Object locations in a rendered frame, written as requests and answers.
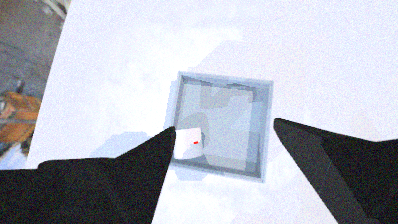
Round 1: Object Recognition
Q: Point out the white cylinder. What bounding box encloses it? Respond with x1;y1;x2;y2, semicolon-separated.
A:
174;128;203;159

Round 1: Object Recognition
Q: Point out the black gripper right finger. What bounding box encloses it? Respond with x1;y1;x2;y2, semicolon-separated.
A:
272;118;398;224

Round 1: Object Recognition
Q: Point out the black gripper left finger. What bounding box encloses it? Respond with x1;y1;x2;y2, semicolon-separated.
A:
37;126;176;224

